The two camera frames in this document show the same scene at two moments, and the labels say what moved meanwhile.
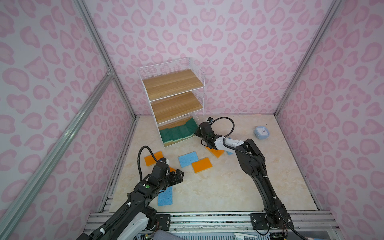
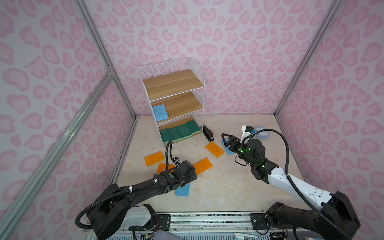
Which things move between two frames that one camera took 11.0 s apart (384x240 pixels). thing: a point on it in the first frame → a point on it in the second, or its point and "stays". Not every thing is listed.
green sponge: (190, 127) stays
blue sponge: (187, 159) → (160, 112)
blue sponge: (165, 198) → (184, 191)
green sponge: (167, 135) stays
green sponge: (177, 132) stays
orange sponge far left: (149, 160) stays
